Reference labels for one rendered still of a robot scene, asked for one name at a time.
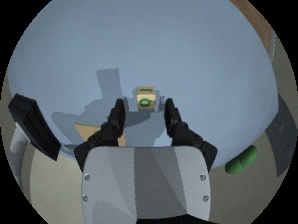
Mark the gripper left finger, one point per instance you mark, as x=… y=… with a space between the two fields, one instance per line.
x=107 y=136

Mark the tan flat mat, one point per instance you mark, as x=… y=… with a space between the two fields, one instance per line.
x=88 y=130

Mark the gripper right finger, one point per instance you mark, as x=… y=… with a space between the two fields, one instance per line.
x=185 y=136

